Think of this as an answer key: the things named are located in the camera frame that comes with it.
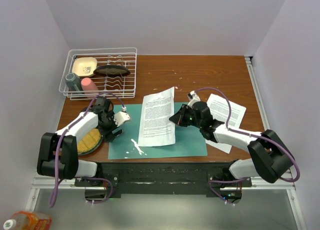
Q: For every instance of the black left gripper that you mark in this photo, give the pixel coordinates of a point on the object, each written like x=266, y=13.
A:
x=108, y=136

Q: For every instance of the grey cup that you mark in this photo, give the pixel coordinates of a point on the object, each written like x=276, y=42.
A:
x=73, y=82

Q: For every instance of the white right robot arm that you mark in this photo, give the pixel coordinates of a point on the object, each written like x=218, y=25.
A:
x=269, y=157

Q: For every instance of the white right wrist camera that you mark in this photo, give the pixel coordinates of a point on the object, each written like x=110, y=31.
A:
x=193, y=98

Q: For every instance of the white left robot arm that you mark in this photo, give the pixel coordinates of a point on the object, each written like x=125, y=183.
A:
x=58, y=151

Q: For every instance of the pink cup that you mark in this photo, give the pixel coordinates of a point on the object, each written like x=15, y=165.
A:
x=89, y=88

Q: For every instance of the teal paper folder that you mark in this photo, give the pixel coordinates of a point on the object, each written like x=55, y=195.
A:
x=188, y=141

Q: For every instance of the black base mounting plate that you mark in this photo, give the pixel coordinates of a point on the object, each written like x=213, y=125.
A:
x=163, y=178

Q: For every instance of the white wire dish rack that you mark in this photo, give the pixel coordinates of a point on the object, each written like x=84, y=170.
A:
x=122, y=87

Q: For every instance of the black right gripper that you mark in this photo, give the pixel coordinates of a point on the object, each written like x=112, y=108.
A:
x=178, y=117

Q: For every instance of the dark brown oval plate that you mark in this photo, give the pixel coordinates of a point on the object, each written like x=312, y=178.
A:
x=111, y=71

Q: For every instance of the round green yellow plate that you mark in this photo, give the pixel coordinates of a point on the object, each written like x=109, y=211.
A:
x=90, y=142

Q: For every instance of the cream square dish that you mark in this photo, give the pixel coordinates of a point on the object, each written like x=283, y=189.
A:
x=84, y=67

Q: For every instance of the orange drink bottle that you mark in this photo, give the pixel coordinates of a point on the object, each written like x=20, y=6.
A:
x=24, y=220

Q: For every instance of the printed white paper sheet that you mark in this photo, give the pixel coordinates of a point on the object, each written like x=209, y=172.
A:
x=156, y=130

